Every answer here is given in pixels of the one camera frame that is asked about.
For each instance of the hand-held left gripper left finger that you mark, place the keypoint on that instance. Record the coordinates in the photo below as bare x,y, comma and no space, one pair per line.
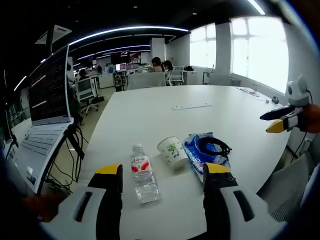
100,200

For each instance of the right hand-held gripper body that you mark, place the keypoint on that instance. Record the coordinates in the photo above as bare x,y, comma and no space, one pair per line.
297,93

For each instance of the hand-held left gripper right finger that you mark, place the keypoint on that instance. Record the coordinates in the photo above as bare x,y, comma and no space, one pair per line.
225,200

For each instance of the clear plastic water bottle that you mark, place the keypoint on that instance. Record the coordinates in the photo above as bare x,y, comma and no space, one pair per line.
145,175

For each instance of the blue plastic packet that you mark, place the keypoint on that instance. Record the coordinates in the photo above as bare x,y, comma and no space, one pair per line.
195,155

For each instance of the white paper cup green print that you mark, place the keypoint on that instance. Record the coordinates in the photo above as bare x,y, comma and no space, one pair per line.
172,152

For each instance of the white tabletop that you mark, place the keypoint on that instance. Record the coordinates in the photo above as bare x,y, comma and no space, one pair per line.
162,120

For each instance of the person's right hand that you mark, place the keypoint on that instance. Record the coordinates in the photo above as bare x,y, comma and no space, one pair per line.
311,117

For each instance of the person's left hand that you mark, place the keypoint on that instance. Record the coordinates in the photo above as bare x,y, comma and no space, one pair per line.
45,207

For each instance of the black computer mouse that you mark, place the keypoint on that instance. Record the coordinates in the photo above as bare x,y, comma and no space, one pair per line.
275,99

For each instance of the large window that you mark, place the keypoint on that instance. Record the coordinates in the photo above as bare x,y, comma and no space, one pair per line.
202,47
260,55

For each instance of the black laptop stand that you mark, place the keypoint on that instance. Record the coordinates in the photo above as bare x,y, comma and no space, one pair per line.
76,146

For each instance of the grey mesh office chair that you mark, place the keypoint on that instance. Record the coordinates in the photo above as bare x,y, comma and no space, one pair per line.
287,197

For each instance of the white table cover plate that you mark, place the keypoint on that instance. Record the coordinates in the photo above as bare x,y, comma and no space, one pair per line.
191,106

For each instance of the white cabinet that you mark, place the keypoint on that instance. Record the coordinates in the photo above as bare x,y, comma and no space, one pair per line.
190,77

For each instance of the black bag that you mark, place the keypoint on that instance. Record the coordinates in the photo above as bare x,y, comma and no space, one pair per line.
188,68

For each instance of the white office chair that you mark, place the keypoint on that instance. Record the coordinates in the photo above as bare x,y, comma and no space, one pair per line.
83,86
177,73

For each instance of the silver laptop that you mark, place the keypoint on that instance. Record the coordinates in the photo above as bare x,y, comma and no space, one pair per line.
47,87

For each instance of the grey partition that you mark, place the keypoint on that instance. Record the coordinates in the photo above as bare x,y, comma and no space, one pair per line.
146,80

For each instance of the long ceiling light strip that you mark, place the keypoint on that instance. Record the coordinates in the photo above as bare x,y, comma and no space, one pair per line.
130,30

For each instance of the dark wall display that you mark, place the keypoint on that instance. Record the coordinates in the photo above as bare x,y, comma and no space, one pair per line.
120,57

